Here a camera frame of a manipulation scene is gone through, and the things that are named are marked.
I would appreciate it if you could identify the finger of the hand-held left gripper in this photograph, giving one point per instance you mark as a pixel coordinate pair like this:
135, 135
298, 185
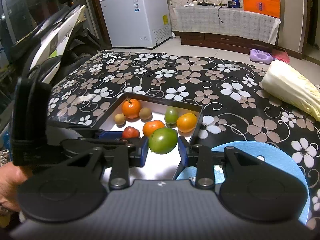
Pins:
112, 142
111, 135

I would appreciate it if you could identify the person's left hand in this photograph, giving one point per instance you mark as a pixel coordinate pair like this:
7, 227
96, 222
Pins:
10, 187

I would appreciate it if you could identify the orange tangerine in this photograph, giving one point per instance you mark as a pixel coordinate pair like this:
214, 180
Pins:
153, 127

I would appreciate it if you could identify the large green tomato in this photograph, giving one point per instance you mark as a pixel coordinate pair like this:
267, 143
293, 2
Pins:
163, 141

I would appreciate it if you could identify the white chest freezer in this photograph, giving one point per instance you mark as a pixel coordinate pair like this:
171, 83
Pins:
130, 22

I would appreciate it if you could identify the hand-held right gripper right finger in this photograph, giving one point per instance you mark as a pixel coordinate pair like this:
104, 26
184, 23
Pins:
183, 152

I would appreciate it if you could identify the pink cloth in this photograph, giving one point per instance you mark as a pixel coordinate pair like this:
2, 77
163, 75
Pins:
281, 56

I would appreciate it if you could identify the blue round plate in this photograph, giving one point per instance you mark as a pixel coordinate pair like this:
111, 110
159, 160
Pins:
287, 165

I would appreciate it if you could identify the smooth orange persimmon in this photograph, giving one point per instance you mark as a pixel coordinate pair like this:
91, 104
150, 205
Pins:
186, 123

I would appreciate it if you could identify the dark wooden cabinet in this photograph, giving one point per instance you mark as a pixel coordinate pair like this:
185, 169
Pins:
217, 40

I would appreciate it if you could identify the brown longan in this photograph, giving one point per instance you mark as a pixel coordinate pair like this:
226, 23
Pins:
120, 119

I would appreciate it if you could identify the large tangerine with stem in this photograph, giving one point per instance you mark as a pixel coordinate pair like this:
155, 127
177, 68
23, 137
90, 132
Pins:
131, 109

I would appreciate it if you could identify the red tomato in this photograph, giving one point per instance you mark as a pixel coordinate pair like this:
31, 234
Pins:
130, 132

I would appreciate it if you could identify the small green tomato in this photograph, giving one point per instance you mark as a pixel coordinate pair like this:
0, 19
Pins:
171, 115

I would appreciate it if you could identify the white crumpled tissue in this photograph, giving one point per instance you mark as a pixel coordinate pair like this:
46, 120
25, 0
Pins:
191, 4

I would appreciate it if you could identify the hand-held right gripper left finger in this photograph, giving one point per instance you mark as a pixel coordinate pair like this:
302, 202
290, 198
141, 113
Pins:
142, 152

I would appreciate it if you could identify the purple detergent bottle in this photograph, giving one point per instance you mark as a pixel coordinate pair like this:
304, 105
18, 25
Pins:
260, 56

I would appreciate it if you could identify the napa cabbage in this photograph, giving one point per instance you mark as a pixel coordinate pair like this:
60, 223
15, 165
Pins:
287, 85

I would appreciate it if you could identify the white and black scooter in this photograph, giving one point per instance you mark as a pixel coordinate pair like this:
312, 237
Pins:
62, 30

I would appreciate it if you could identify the black power strip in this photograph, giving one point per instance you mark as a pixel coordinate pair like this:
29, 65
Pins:
206, 4

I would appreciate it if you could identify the black floral tablecloth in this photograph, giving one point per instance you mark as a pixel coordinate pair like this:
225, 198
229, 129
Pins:
175, 75

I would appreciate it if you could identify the brown kiwi fruit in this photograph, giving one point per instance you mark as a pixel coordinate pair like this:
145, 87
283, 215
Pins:
145, 114

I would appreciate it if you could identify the white lace cloth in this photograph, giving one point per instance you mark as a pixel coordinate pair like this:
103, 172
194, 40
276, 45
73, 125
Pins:
225, 20

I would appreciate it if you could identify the white tray with brown rim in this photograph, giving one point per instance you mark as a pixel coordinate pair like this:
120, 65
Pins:
160, 110

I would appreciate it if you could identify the small black round device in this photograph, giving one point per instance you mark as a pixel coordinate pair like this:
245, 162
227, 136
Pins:
230, 4

